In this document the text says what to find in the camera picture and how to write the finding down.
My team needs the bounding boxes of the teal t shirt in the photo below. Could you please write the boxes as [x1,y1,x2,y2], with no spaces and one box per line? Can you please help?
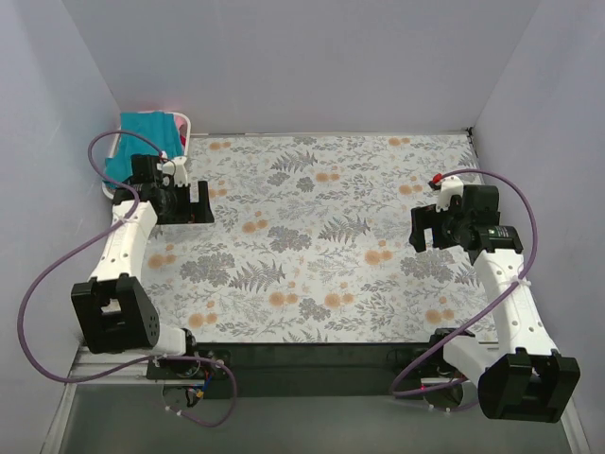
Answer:
[103,112,186,189]

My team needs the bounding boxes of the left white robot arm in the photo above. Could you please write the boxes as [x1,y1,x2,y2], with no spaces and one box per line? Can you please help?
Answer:
[71,154,215,356]

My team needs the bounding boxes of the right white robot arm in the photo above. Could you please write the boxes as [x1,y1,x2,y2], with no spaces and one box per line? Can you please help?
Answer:
[409,176,580,423]

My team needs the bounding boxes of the white laundry basket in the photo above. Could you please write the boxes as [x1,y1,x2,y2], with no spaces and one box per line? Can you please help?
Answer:
[105,111,191,181]

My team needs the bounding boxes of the pink t shirt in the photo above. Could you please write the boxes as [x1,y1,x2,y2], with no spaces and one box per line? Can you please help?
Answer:
[174,115,188,148]

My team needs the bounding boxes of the floral table mat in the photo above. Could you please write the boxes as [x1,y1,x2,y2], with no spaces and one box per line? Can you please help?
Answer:
[142,134,489,342]

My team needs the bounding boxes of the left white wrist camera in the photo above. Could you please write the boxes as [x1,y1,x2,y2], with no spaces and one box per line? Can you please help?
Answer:
[157,156,190,197]

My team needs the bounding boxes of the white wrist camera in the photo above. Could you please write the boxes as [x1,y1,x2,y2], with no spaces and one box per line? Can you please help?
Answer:
[157,156,190,197]
[429,174,464,212]

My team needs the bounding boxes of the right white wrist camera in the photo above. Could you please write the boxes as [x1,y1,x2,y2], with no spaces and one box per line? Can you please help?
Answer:
[429,174,464,212]

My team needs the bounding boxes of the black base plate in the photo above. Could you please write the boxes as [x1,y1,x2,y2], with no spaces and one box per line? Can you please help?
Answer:
[146,342,461,399]

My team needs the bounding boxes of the aluminium rail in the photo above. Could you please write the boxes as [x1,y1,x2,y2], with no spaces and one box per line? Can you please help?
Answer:
[69,347,161,385]

